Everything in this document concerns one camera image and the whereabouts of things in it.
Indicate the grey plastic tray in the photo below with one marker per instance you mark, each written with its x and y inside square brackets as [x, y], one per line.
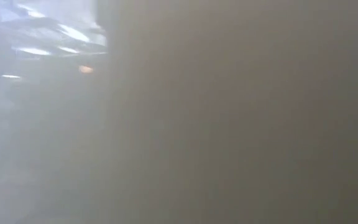
[235, 124]

